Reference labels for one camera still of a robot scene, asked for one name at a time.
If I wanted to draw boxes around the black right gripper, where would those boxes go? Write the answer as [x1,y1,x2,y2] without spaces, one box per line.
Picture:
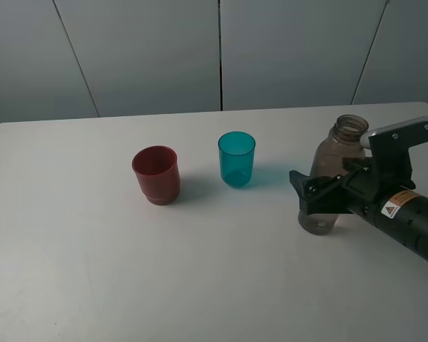
[289,170,428,249]

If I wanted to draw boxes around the smoky translucent water bottle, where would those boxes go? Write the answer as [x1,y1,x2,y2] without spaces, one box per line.
[298,115,369,235]

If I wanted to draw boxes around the teal translucent plastic cup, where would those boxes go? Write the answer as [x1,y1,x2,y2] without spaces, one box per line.
[218,131,256,188]

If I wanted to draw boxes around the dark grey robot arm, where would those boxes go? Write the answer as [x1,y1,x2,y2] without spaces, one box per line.
[289,170,428,262]

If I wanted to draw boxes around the red plastic cup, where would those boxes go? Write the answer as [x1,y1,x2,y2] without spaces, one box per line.
[131,145,180,206]

